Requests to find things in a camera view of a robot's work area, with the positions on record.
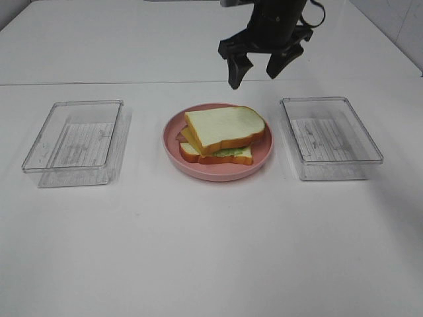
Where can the right clear plastic tray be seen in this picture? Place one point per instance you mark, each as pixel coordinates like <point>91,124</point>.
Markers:
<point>327,140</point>

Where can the bread slice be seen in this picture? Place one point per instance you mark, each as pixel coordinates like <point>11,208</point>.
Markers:
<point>224,128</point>
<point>189,154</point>

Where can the green lettuce leaf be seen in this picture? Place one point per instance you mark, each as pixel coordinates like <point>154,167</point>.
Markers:
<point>236,152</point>

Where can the yellow cheese slice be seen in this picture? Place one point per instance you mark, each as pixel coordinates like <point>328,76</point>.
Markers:
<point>186,133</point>

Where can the pink round plate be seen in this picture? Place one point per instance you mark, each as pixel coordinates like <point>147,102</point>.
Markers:
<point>261,151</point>

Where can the clear plastic tray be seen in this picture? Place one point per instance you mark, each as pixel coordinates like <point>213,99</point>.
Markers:
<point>327,140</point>
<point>81,143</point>

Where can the long bacon strip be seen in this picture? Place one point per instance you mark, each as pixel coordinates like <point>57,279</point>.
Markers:
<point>180,138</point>

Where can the left clear plastic tray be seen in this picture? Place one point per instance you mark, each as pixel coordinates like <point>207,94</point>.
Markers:
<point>81,143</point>

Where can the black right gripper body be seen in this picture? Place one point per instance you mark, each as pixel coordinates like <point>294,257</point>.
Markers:
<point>272,28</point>

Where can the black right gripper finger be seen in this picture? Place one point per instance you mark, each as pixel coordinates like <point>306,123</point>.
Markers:
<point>238,65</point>
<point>278,61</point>

